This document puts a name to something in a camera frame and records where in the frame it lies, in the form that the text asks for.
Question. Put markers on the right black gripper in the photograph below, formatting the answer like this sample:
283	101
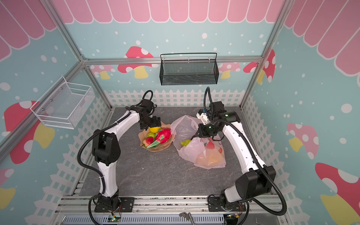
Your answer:
203	132

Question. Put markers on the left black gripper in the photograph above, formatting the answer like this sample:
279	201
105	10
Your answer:
154	124

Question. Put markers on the yellow lemon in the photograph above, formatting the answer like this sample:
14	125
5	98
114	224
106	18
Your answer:
154	129

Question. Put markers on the pink printed plastic bag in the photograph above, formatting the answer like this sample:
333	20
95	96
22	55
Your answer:
205	153

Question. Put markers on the green custard apple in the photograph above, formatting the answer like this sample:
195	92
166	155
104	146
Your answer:
186	142

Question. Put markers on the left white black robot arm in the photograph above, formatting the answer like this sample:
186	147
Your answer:
106	149

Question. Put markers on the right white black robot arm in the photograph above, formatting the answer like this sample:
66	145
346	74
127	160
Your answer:
257	178

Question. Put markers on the small green fruit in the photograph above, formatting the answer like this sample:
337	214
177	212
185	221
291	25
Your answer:
150	134

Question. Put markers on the tan wavy fruit plate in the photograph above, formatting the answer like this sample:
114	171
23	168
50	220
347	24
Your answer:
143	136

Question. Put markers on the red dragon fruit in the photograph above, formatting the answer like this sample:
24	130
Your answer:
163	136

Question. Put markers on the black mesh wall basket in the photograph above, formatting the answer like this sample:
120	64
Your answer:
197	68

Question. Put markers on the white wire wall basket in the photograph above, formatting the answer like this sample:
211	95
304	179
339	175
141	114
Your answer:
64	105

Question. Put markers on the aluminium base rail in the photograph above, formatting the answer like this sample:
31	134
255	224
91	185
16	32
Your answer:
164	210

